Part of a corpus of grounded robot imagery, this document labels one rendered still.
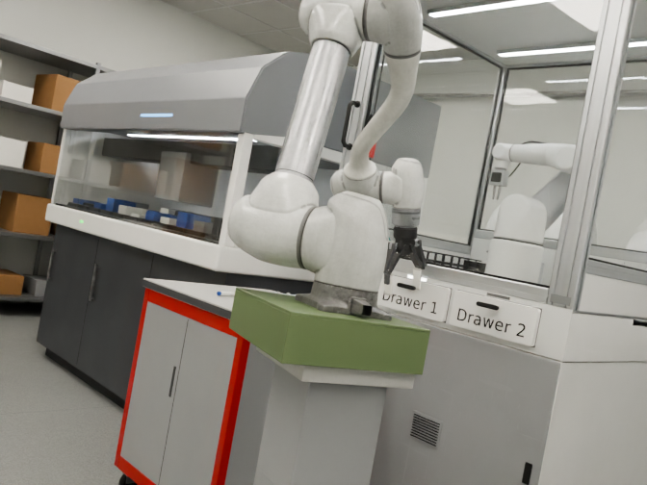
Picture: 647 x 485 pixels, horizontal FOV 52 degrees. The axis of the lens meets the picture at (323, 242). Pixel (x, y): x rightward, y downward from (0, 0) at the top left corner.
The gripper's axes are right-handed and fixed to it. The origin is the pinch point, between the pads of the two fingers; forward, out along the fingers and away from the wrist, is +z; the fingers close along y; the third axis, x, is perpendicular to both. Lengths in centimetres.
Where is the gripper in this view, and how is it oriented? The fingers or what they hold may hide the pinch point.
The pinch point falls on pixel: (402, 289)
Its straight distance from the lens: 216.6
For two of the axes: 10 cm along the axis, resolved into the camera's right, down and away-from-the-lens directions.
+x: -6.7, -1.3, 7.3
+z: -0.3, 9.9, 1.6
